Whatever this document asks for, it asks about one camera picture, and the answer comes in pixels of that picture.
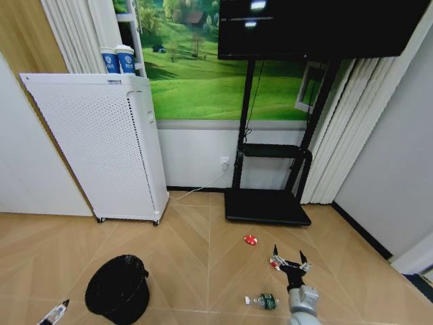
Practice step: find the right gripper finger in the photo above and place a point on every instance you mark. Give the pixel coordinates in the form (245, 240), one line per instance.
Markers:
(278, 258)
(304, 263)

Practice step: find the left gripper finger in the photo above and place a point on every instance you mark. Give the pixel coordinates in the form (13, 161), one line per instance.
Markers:
(55, 312)

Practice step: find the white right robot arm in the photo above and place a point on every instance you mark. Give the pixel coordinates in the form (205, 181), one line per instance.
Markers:
(303, 304)

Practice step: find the black television floor stand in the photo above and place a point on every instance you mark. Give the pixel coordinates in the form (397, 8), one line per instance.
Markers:
(267, 208)

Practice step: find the black trash bin with bag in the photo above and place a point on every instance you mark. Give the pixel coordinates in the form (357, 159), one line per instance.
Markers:
(116, 291)

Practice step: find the red white crumpled wrapper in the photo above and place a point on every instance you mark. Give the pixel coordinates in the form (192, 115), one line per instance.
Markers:
(250, 239)
(272, 262)

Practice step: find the clear bottle with green label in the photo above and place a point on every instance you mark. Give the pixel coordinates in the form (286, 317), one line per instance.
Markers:
(265, 301)

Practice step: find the white pleated curtain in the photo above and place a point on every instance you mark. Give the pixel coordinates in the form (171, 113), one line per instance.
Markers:
(76, 34)
(341, 135)

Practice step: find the white perforated air purifier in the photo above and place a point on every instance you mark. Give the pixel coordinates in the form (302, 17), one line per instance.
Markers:
(101, 142)

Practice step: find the black television screen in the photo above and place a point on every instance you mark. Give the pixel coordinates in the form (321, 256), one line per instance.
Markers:
(314, 27)

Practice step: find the blue white paper cup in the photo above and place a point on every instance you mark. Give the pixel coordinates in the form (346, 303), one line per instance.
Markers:
(110, 61)
(126, 62)

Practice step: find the white wall socket plug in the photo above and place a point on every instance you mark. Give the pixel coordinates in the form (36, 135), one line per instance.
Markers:
(224, 163)

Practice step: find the white door frame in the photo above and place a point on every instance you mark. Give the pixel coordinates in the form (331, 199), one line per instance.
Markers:
(414, 257)

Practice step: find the green meadow wall mural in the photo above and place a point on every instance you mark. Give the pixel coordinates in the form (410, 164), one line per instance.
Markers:
(203, 84)

